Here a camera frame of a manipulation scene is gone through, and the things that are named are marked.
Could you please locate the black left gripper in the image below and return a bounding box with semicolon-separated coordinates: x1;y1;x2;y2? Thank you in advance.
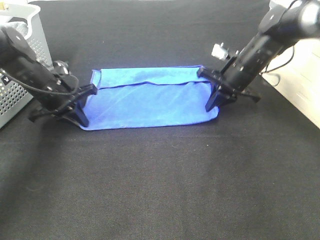
27;63;98;127

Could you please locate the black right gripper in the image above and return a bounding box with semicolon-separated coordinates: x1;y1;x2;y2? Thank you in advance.
197;53;262;112

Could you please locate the blue microfibre towel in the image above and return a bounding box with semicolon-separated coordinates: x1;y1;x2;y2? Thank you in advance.
82;65;220;131

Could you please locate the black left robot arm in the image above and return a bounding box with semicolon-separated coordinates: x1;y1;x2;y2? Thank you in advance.
0;26;98;127

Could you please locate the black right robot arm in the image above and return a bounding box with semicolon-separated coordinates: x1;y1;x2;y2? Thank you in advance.
197;0;320;112

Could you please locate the grey perforated laundry basket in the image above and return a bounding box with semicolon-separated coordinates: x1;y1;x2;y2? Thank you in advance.
0;0;53;127

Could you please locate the white plastic storage crate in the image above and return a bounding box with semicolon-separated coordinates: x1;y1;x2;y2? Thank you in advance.
261;0;320;130

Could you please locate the black table cover cloth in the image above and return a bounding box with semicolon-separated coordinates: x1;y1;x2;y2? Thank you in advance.
0;0;320;240

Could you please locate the grey cloth in basket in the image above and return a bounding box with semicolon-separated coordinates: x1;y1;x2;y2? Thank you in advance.
3;21;28;38

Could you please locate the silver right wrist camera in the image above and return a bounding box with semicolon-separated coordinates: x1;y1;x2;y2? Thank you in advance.
211;42;231;61

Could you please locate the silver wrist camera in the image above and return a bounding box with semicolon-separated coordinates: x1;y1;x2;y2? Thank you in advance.
52;60;71;75
211;42;231;61

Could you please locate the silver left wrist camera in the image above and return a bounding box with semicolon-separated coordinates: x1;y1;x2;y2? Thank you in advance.
52;60;71;75

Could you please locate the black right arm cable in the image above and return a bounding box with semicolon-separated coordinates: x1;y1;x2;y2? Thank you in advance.
259;44;296;87

